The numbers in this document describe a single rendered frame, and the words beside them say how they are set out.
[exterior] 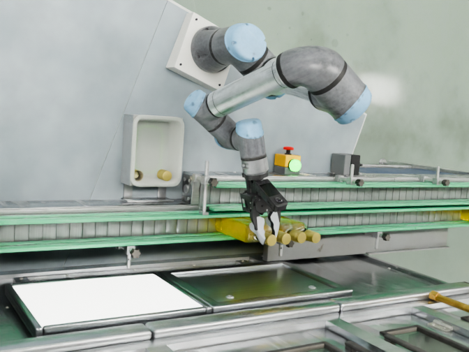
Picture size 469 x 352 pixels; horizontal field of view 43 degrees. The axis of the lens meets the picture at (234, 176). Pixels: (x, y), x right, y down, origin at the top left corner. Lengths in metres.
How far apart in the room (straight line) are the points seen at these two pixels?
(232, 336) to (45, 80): 0.93
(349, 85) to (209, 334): 0.69
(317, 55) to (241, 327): 0.68
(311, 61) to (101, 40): 0.73
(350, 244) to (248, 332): 0.99
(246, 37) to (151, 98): 0.38
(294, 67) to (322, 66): 0.07
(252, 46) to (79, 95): 0.55
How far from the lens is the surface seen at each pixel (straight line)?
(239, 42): 1.82
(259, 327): 1.51
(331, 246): 2.31
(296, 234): 1.84
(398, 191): 2.50
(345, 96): 1.52
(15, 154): 1.87
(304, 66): 1.48
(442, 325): 1.76
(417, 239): 2.64
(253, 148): 1.68
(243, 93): 1.60
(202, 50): 1.94
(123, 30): 1.96
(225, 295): 1.65
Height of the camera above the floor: 2.57
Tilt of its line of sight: 58 degrees down
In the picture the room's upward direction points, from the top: 104 degrees clockwise
